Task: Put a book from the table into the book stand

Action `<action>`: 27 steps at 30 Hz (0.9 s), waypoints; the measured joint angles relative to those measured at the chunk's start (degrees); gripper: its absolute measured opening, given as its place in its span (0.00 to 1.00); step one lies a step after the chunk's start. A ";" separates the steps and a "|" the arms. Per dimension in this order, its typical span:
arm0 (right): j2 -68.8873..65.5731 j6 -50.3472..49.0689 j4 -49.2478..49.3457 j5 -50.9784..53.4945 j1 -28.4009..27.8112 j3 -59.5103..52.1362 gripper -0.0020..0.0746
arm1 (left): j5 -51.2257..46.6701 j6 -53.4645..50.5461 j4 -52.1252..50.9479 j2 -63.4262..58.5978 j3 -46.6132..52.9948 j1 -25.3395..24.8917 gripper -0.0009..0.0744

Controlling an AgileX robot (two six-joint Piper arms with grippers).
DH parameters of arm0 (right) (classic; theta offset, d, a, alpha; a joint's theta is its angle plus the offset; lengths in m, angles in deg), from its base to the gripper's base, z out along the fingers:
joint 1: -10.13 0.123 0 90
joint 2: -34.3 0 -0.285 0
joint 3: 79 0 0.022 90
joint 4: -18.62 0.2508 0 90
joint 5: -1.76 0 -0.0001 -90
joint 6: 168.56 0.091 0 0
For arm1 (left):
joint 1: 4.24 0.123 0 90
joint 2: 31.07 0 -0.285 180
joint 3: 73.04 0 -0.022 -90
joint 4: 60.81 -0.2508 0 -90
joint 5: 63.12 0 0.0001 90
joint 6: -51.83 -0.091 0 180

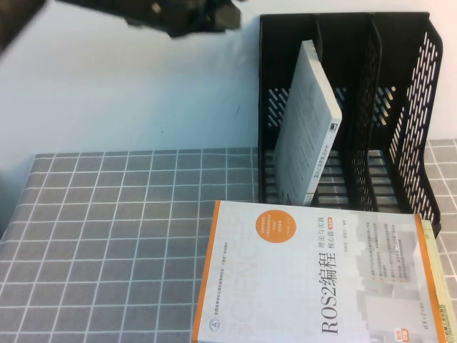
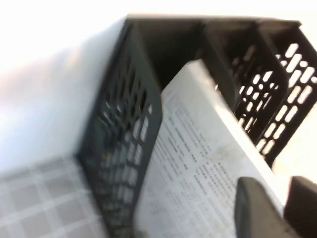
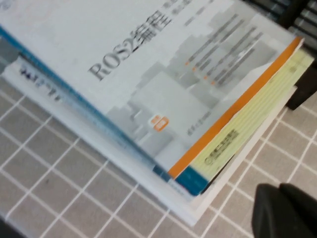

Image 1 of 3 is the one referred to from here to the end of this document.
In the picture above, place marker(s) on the yellow-green book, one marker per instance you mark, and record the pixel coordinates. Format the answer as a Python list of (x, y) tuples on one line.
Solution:
[(441, 286)]

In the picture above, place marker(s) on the white self-driving car book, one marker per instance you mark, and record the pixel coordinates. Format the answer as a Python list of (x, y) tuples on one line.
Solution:
[(307, 125)]

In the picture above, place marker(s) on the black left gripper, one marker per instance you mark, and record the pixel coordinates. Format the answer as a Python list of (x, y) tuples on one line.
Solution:
[(171, 16)]

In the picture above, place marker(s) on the black plastic book stand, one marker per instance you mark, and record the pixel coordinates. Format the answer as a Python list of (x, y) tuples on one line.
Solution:
[(392, 53)]

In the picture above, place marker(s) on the grey checked tablecloth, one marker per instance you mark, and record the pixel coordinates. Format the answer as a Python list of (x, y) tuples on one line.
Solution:
[(107, 221)]

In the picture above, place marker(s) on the white orange ROS2 book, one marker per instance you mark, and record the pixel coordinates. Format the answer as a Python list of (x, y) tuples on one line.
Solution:
[(303, 286)]

